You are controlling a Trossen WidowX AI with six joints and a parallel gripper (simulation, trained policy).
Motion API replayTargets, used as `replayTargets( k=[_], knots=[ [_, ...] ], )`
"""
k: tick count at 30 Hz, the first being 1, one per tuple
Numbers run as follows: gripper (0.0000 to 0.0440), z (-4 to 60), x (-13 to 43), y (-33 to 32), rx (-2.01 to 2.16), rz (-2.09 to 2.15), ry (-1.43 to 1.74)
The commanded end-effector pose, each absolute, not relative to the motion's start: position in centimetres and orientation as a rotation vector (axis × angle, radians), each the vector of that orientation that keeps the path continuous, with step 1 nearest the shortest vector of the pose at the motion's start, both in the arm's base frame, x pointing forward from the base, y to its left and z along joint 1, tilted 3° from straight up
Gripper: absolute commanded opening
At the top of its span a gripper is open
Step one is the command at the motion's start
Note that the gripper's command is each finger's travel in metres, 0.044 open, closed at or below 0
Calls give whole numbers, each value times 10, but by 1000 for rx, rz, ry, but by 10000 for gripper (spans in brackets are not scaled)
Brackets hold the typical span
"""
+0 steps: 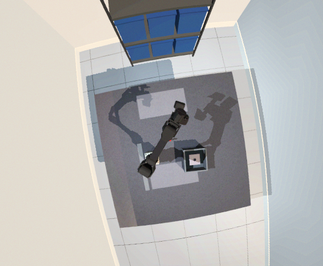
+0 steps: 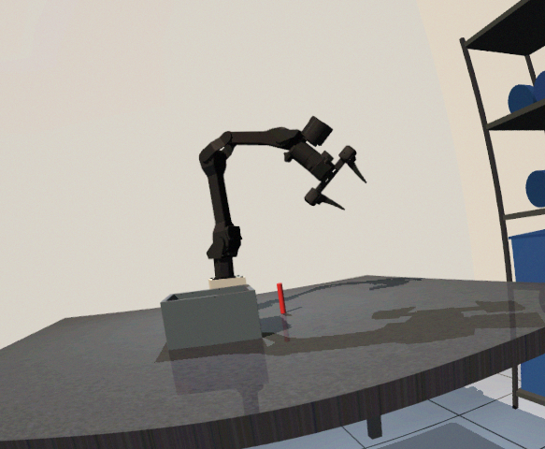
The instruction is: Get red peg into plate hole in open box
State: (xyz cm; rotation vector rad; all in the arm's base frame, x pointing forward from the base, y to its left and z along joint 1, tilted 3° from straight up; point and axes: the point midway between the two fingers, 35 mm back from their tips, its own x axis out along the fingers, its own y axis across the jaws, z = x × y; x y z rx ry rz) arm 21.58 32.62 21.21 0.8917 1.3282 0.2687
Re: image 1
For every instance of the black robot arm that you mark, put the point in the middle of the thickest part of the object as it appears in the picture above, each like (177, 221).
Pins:
(147, 166)

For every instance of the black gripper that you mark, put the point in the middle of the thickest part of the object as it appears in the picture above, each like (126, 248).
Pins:
(177, 105)

